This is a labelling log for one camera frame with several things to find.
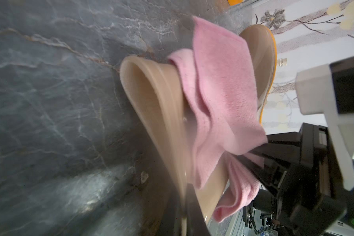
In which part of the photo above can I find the pink cloth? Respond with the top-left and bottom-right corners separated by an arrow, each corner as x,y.
168,17 -> 267,222

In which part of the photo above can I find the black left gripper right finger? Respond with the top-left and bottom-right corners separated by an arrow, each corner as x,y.
185,184 -> 211,236

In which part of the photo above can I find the tan rubber boot orange sole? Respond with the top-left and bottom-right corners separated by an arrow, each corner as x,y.
227,0 -> 244,6

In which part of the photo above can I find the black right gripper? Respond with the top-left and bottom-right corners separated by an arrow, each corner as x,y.
239,123 -> 354,236

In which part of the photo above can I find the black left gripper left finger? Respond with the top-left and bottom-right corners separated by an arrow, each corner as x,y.
156,189 -> 184,236

